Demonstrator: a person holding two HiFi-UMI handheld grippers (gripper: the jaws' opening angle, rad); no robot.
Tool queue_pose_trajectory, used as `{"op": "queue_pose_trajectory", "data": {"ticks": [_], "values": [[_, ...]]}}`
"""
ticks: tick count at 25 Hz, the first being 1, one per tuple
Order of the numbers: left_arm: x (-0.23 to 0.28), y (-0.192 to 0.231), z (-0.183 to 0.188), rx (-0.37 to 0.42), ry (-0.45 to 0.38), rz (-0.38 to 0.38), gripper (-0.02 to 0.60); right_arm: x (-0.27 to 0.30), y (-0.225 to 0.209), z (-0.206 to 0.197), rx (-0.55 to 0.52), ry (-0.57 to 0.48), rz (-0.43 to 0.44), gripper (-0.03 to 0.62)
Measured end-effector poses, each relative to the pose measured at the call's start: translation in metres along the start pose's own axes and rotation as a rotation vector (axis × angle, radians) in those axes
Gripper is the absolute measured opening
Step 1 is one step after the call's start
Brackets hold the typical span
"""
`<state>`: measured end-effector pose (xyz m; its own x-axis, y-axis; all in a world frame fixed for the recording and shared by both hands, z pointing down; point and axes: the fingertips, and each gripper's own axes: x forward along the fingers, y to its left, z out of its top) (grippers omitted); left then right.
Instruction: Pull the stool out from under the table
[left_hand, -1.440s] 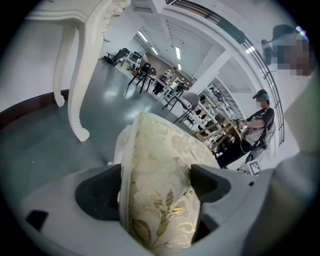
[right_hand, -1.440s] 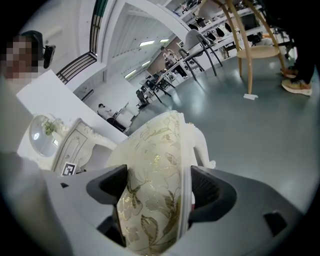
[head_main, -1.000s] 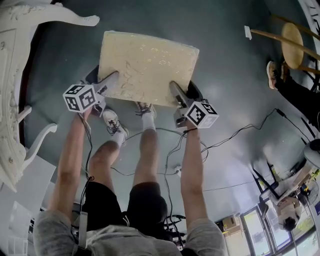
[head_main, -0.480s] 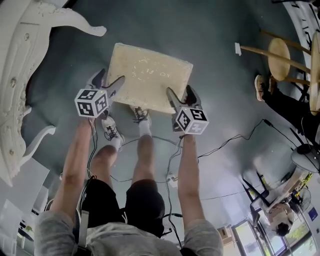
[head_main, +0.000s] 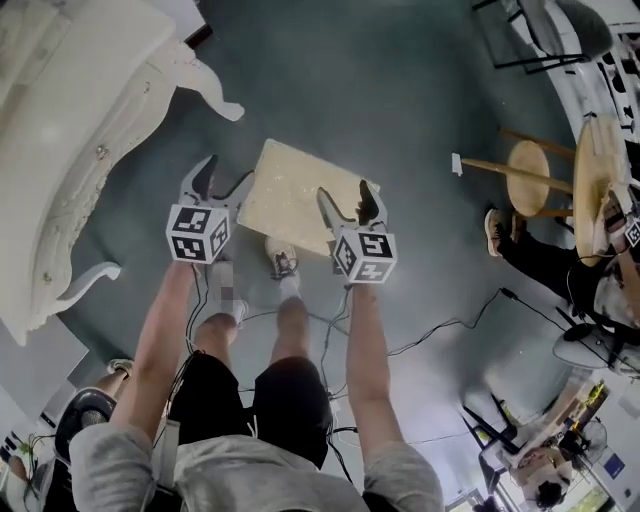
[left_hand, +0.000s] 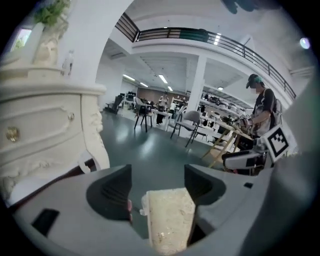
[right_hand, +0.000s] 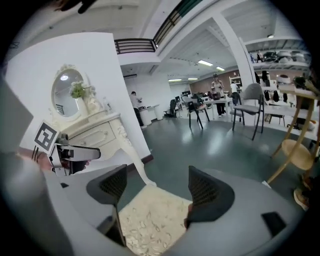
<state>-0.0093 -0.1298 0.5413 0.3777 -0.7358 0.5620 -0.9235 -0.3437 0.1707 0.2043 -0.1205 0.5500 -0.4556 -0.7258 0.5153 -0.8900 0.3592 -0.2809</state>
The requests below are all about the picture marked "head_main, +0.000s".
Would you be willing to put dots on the person's right white sneaker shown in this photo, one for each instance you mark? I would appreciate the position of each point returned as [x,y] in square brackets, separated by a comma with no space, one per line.
[280,255]

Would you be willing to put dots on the person's leg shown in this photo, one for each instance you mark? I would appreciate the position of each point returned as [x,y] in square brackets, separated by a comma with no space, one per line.
[215,335]
[292,330]

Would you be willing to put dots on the person's right leg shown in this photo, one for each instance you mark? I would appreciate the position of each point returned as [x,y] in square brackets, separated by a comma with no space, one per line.
[292,330]

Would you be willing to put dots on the white ornate table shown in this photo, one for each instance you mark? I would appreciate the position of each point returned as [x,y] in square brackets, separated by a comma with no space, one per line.
[75,100]

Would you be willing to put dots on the round wooden table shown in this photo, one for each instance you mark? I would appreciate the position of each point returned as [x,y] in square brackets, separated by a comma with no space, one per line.
[595,175]

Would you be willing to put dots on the round wooden stool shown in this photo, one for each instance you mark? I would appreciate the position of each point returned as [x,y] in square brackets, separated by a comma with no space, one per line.
[527,177]

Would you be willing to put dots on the person's right forearm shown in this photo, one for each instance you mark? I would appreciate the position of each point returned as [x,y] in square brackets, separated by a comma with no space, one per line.
[370,360]

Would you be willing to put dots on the grey shell chair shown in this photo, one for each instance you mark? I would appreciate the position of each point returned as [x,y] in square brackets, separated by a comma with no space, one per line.
[82,415]

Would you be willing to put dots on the person's left leg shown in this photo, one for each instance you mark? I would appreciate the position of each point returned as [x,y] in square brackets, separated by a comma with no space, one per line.
[215,335]

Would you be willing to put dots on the black metal frame chair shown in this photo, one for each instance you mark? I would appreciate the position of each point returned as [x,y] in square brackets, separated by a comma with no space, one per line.
[492,450]

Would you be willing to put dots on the cream patterned cushion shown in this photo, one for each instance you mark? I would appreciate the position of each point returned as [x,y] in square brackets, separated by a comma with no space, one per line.
[295,195]

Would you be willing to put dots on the light grey chair seat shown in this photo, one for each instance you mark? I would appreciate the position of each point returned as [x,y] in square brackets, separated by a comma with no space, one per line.
[580,350]

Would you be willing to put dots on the small potted plant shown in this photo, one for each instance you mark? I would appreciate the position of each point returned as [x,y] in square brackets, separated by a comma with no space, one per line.
[32,465]

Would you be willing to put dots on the black frame grey chair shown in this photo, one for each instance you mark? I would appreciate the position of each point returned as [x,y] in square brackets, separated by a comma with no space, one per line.
[545,30]

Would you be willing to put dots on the person's left forearm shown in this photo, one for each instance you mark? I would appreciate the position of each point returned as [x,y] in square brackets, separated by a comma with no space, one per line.
[155,340]

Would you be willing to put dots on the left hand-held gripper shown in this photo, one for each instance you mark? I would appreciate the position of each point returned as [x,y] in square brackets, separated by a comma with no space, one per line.
[195,235]

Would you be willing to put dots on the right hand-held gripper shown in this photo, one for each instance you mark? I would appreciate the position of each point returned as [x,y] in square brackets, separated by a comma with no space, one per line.
[365,255]

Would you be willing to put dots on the black standing fan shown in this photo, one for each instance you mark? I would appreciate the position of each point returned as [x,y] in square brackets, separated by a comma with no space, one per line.
[594,442]

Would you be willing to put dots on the person's black shorts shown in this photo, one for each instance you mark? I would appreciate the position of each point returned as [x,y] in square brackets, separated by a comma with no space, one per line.
[215,400]

